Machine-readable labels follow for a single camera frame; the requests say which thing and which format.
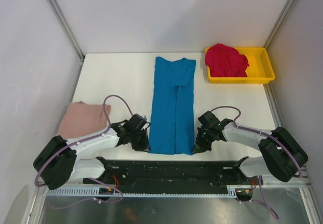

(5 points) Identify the right aluminium frame post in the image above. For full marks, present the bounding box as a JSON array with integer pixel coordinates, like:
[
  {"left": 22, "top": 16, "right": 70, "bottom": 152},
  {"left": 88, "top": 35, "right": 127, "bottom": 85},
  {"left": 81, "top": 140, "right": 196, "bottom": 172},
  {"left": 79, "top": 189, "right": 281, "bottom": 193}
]
[{"left": 263, "top": 0, "right": 297, "bottom": 49}]

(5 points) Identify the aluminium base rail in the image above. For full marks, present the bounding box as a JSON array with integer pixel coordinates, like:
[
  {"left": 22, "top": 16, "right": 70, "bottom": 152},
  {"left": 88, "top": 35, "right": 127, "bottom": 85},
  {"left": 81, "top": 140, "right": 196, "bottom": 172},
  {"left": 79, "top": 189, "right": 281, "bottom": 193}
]
[{"left": 36, "top": 165, "right": 310, "bottom": 187}]

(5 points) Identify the pink t shirt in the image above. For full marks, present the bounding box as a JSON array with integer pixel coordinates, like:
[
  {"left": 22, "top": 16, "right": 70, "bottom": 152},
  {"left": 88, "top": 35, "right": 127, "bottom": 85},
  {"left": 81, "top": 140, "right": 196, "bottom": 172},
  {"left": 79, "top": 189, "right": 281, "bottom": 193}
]
[{"left": 57, "top": 101, "right": 107, "bottom": 139}]

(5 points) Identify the white cable duct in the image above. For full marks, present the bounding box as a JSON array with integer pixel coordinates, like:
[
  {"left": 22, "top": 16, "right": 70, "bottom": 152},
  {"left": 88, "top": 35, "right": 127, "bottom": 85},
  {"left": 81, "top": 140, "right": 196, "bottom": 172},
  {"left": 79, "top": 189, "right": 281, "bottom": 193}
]
[{"left": 44, "top": 185, "right": 238, "bottom": 198}]

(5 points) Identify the blue t shirt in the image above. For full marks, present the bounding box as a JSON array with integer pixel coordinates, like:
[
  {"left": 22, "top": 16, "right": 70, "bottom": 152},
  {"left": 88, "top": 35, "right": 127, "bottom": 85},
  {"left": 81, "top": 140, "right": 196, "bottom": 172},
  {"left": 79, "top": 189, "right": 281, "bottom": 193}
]
[{"left": 149, "top": 57, "right": 196, "bottom": 155}]

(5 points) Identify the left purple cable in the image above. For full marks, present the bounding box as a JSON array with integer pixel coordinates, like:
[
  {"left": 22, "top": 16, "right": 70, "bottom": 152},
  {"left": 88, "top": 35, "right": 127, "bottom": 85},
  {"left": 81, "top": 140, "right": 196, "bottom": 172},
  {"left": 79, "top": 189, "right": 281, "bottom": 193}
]
[{"left": 34, "top": 94, "right": 134, "bottom": 209}]

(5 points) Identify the yellow plastic tray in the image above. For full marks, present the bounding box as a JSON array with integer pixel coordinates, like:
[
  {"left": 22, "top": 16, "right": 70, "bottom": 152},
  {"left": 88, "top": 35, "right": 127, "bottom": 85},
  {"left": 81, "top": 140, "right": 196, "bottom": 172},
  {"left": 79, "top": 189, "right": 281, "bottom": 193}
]
[{"left": 206, "top": 47, "right": 275, "bottom": 84}]

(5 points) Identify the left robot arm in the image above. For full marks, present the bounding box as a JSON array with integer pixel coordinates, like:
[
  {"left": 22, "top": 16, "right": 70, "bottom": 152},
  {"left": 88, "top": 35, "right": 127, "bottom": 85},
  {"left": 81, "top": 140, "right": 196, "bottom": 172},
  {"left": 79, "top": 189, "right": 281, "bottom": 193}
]
[{"left": 33, "top": 114, "right": 150, "bottom": 190}]

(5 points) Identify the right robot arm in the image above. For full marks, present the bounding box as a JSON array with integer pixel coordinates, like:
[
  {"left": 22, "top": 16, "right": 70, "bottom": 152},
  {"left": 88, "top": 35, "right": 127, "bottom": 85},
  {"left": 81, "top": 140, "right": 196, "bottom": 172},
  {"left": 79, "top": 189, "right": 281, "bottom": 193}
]
[{"left": 192, "top": 111, "right": 308, "bottom": 184}]

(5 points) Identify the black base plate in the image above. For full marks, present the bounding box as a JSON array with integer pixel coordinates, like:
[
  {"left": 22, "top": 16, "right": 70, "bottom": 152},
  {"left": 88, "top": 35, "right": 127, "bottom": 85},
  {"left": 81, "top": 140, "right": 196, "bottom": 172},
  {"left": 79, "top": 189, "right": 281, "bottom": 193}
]
[{"left": 83, "top": 160, "right": 260, "bottom": 198}]

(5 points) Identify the red t shirt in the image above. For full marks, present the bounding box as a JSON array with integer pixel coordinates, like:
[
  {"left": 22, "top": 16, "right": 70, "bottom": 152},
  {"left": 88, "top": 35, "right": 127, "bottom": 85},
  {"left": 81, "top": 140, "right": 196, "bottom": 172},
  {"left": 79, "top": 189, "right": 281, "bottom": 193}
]
[{"left": 205, "top": 43, "right": 249, "bottom": 78}]

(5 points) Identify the aluminium frame post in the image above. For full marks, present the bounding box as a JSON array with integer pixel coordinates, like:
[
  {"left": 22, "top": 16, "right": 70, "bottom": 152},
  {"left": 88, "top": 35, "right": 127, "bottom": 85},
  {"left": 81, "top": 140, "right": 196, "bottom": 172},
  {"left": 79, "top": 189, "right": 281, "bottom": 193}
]
[
  {"left": 263, "top": 0, "right": 297, "bottom": 49},
  {"left": 37, "top": 0, "right": 85, "bottom": 61}
]

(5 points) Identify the left aluminium frame post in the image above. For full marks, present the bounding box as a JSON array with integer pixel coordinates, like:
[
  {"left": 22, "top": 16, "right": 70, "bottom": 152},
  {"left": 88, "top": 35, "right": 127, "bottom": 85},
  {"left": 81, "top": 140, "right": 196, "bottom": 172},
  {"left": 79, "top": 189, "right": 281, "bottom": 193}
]
[{"left": 37, "top": 0, "right": 85, "bottom": 61}]

